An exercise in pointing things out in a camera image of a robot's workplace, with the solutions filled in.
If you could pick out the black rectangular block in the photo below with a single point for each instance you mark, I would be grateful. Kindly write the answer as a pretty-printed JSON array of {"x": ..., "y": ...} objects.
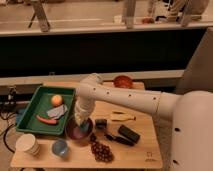
[{"x": 128, "y": 133}]

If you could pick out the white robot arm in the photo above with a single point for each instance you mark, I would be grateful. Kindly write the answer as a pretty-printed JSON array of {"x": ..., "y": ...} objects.
[{"x": 191, "y": 115}]

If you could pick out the orange bowl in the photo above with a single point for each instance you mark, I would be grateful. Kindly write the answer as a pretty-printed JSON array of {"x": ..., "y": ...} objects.
[{"x": 123, "y": 81}]

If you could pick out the small black box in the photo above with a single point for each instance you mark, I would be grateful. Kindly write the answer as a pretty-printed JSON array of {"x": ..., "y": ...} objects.
[{"x": 100, "y": 124}]

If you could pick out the white paper cup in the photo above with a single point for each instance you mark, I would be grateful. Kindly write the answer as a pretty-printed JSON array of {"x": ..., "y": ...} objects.
[{"x": 27, "y": 143}]

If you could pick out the yellow banana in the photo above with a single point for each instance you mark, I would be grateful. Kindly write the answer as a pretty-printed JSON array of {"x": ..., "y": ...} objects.
[{"x": 120, "y": 116}]

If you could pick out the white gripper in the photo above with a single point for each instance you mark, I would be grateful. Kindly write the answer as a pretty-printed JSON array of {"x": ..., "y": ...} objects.
[{"x": 83, "y": 109}]

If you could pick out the orange apple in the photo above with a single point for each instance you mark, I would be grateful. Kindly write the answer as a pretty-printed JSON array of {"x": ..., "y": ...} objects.
[{"x": 56, "y": 100}]

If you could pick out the purple bowl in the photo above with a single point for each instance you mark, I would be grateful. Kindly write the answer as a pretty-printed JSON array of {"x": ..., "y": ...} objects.
[{"x": 77, "y": 136}]

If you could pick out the blue cup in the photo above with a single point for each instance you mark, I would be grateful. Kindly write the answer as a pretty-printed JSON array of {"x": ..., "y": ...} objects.
[{"x": 60, "y": 148}]

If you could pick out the red sausage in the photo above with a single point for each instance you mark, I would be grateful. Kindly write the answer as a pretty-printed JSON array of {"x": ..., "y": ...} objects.
[{"x": 47, "y": 121}]

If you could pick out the bunch of dark grapes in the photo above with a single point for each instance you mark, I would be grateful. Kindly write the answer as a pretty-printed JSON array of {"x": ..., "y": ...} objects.
[{"x": 101, "y": 152}]

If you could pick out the blue sponge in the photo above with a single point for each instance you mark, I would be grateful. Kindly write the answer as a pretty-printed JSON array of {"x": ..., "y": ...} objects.
[{"x": 84, "y": 126}]

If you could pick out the black handled tool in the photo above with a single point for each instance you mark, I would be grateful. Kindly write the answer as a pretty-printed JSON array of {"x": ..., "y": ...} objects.
[{"x": 119, "y": 139}]

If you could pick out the green plastic tray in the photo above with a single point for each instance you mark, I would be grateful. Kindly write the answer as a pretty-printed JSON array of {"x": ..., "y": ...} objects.
[{"x": 40, "y": 104}]

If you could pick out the grey cloth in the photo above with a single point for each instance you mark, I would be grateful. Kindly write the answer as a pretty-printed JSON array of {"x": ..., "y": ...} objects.
[{"x": 57, "y": 112}]

